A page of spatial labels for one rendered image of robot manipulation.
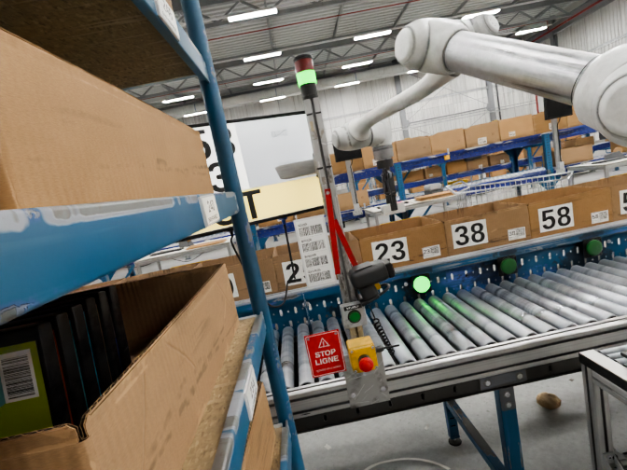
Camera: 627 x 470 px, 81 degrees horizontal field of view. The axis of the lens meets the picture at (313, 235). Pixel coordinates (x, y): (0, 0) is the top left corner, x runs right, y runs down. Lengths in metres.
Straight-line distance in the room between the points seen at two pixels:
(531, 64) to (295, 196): 0.66
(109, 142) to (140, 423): 0.20
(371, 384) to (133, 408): 0.95
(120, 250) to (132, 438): 0.13
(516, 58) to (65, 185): 0.93
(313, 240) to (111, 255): 0.85
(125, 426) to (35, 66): 0.21
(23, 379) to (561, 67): 0.96
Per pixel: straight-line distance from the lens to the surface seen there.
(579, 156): 7.50
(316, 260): 1.03
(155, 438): 0.31
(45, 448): 0.25
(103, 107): 0.32
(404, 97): 1.50
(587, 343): 1.42
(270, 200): 1.08
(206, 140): 1.08
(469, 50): 1.11
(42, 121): 0.26
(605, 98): 0.84
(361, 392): 1.19
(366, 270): 1.00
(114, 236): 0.21
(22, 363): 0.32
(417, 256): 1.73
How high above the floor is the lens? 1.33
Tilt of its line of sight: 8 degrees down
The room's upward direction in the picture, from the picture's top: 11 degrees counter-clockwise
